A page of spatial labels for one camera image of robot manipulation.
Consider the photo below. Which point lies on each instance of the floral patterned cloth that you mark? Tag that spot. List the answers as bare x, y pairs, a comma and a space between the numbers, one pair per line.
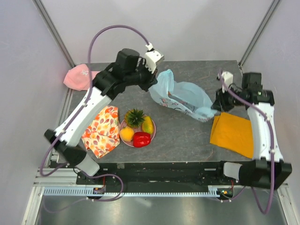
102, 135

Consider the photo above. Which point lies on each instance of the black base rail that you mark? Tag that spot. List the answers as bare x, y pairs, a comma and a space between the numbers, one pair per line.
200, 173

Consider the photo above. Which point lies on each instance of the orange folded cloth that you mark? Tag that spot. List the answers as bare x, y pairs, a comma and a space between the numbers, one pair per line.
233, 133

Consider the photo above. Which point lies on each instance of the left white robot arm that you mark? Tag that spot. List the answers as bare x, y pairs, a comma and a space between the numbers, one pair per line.
128, 69

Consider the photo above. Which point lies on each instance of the pink cap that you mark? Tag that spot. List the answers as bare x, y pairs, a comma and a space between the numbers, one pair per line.
78, 78

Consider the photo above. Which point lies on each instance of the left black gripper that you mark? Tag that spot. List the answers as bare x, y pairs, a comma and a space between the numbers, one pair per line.
152, 79

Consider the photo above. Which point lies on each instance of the fake peach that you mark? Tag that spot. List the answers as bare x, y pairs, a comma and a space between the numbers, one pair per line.
126, 134

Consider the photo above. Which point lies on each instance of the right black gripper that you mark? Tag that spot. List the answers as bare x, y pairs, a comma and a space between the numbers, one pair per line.
220, 103

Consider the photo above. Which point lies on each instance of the light blue plastic bag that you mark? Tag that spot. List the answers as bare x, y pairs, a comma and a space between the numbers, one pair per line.
185, 97

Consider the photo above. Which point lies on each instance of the fake red pepper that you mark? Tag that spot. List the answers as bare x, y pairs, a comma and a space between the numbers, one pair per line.
141, 139

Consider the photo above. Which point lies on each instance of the fake mango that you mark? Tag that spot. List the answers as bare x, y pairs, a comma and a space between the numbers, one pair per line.
147, 125

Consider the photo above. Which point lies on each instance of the fake pineapple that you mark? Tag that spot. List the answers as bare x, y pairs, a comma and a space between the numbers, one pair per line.
134, 118

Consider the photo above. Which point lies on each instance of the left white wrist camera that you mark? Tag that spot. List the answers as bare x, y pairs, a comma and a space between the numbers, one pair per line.
152, 58

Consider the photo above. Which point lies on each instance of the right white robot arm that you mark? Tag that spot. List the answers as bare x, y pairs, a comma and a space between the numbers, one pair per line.
267, 168

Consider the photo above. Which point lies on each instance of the slotted cable duct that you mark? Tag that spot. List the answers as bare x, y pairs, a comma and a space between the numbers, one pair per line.
98, 192

